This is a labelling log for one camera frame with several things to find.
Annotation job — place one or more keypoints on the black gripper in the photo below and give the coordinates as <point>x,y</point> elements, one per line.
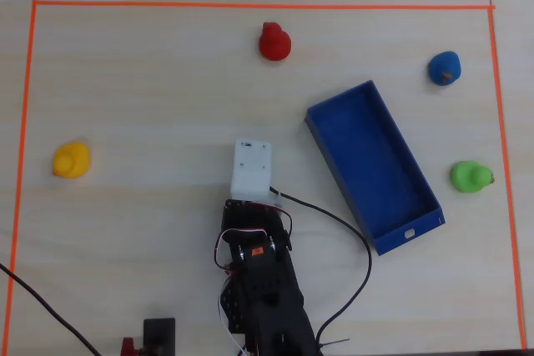
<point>237,211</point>

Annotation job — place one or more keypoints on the blue rubber duck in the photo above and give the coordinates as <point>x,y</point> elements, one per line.
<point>442,65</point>

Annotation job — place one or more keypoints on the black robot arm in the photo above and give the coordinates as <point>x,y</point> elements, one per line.
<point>271,293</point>

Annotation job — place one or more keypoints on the blue rectangular plastic box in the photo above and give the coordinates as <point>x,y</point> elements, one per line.
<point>375,164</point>

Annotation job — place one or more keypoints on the red rubber duck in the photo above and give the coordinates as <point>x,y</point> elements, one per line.
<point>275,45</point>

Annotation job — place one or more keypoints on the yellow rubber duck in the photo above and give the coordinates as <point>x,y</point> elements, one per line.
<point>72,160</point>

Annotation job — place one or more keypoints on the green rubber duck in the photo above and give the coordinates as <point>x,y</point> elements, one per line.
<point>469,176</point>

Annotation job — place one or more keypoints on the black table clamp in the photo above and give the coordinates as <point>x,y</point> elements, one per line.
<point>159,333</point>

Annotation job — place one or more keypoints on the orange tape boundary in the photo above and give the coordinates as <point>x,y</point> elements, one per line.
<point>250,5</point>

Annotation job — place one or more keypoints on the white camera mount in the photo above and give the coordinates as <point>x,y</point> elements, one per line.
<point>251,168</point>

